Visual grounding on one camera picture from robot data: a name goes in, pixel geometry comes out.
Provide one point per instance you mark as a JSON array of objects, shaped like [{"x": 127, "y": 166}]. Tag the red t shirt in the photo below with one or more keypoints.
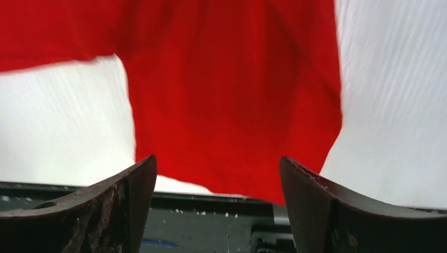
[{"x": 218, "y": 91}]

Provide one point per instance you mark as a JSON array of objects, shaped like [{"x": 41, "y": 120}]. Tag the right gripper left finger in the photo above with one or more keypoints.
[{"x": 108, "y": 216}]

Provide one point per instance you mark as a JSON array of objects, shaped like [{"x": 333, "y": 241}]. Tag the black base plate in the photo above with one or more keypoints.
[{"x": 186, "y": 223}]

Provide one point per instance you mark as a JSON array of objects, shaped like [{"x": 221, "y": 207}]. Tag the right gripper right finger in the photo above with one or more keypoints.
[{"x": 327, "y": 217}]

